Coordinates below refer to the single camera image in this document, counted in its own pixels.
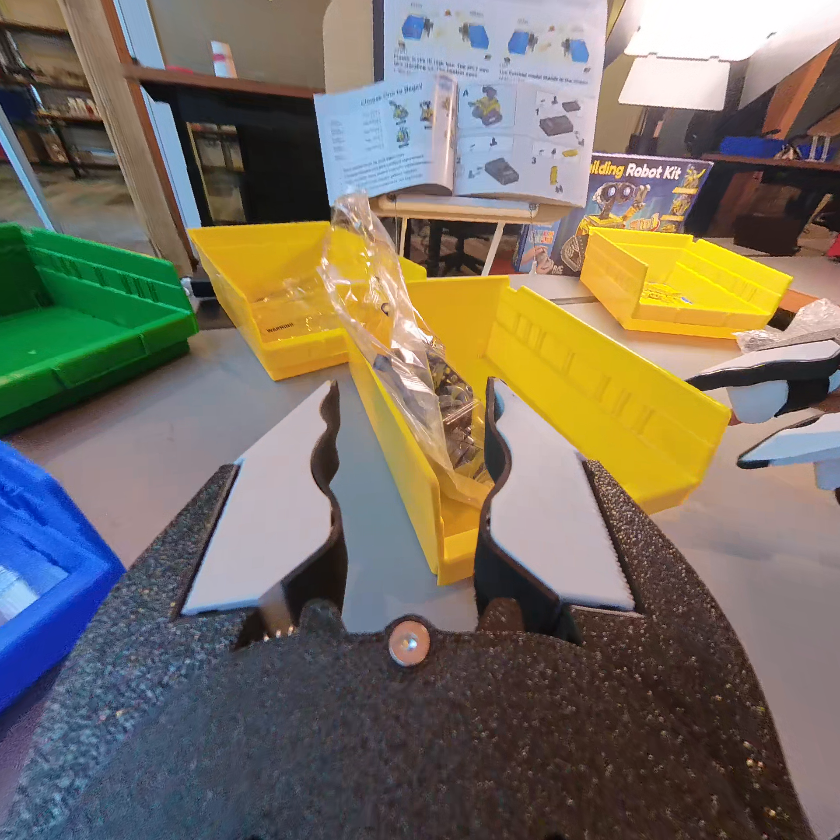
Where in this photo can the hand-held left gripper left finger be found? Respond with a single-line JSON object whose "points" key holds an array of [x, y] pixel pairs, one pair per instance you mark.
{"points": [[262, 525]]}

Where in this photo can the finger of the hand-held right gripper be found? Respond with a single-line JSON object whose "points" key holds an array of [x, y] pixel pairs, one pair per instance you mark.
{"points": [[787, 358], [800, 449]]}

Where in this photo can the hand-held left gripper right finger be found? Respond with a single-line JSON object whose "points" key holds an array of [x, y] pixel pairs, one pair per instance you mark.
{"points": [[558, 525]]}

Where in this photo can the yellow plastic bin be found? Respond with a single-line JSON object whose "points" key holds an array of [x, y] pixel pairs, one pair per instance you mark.
{"points": [[590, 380], [617, 275], [223, 262]]}

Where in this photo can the blue plastic bin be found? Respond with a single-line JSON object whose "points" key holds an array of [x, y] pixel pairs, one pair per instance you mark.
{"points": [[39, 525]]}

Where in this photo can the clear bag of grey parts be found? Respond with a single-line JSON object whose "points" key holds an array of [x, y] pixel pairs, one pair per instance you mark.
{"points": [[367, 282]]}

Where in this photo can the green plastic bin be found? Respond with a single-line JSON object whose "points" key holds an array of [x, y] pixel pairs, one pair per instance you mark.
{"points": [[79, 328]]}

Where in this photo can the grey desk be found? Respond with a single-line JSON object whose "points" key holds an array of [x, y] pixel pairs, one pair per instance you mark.
{"points": [[164, 420]]}

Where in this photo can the pile of yellow building parts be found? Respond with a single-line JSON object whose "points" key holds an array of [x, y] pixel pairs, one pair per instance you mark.
{"points": [[663, 295]]}

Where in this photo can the blue robot kit box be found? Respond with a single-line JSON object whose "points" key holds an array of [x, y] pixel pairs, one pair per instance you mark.
{"points": [[649, 174]]}

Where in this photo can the black swivel chair base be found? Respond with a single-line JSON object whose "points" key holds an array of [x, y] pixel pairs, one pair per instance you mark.
{"points": [[459, 249]]}

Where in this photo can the open white cardboard box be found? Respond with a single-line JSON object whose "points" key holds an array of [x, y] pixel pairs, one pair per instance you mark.
{"points": [[676, 85]]}

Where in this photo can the dark wooden cabinet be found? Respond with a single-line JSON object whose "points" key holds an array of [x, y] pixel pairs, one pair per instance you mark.
{"points": [[275, 151]]}

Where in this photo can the instruction manual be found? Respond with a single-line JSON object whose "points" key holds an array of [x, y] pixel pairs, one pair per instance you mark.
{"points": [[367, 138]]}

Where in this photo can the wooden pillar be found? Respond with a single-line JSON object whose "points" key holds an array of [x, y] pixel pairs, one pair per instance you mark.
{"points": [[124, 131]]}

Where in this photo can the large printed instruction sheet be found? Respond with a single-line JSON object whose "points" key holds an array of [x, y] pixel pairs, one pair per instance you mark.
{"points": [[459, 13]]}

